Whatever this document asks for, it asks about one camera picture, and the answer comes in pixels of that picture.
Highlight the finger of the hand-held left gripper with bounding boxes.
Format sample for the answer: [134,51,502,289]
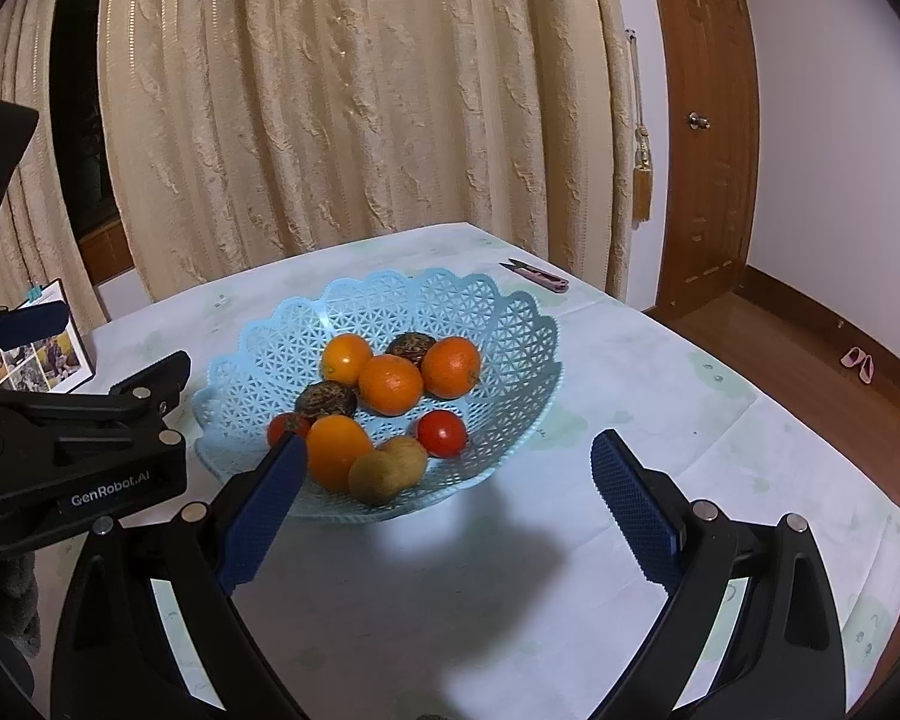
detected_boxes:
[0,351,192,467]
[0,300,71,387]

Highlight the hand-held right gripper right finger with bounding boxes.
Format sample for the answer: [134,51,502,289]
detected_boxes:
[591,429,848,720]

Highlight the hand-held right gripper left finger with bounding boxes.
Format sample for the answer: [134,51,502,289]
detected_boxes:
[49,433,308,720]

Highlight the red tomato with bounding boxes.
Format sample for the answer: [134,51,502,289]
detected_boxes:
[267,412,312,449]
[416,409,468,458]

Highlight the brown kiwi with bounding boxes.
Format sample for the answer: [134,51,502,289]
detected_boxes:
[347,450,406,506]
[375,435,429,485]

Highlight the dark passion fruit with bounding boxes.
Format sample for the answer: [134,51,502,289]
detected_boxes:
[294,382,359,421]
[385,332,432,367]

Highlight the small orange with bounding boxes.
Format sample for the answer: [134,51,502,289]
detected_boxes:
[321,334,374,387]

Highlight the large orange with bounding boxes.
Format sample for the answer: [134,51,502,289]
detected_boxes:
[358,354,425,417]

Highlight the light blue plastic basket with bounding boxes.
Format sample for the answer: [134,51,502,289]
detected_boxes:
[193,266,563,524]

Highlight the person's left hand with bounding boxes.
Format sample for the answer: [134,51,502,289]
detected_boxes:
[0,549,43,655]

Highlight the beige curtain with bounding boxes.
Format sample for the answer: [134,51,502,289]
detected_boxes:
[101,0,637,306]
[0,0,107,325]

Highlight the wooden window sill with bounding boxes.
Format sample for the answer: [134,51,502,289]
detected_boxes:
[79,220,137,280]

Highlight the white green-printed tablecloth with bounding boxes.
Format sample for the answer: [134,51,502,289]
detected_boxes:
[82,221,900,720]

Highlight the dark window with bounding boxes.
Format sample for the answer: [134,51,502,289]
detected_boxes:
[49,0,126,241]

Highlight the pink thread snips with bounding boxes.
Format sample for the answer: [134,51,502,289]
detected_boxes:
[499,259,571,293]

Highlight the gold curtain tassel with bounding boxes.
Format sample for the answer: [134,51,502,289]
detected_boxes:
[625,28,655,226]

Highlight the brown wooden door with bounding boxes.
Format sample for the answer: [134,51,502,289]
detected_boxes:
[643,0,764,317]

